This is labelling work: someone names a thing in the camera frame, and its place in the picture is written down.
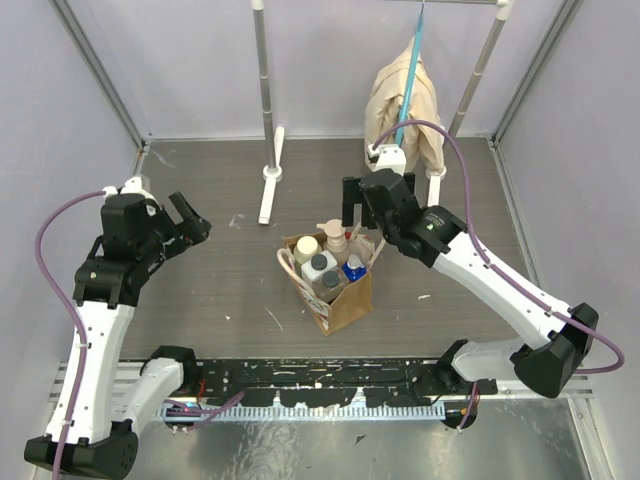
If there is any slotted cable duct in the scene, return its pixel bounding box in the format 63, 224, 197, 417
154, 402, 446, 422

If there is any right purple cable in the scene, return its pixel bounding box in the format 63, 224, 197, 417
368, 119, 626, 372

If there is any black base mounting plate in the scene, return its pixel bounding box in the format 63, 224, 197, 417
173, 358, 472, 408

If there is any beige pump bottle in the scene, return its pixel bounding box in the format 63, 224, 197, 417
316, 219, 353, 267

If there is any clear bottle black cap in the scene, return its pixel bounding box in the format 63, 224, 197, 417
312, 268, 349, 304

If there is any white bottle black cap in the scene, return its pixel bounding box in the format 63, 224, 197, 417
301, 251, 338, 285

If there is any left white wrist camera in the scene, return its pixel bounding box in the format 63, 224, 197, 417
119, 176, 153, 198

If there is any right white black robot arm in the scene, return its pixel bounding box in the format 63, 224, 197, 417
342, 168, 599, 398

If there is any blue orange spray bottle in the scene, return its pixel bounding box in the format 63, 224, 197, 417
342, 254, 367, 283

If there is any white silver clothes rack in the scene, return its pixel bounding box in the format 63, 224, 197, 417
250, 0, 516, 225

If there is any beige jacket on hanger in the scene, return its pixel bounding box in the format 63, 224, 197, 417
364, 43, 446, 175

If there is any green bottle cream cap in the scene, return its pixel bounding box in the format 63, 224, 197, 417
293, 235, 322, 266

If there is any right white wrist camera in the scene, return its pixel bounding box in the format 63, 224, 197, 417
366, 144, 406, 175

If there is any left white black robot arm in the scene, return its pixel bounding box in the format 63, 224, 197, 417
24, 190, 211, 479

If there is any blue clothes hanger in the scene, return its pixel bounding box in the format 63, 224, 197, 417
398, 2, 425, 123

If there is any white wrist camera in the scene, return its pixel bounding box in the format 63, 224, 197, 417
119, 176, 153, 198
366, 144, 406, 175

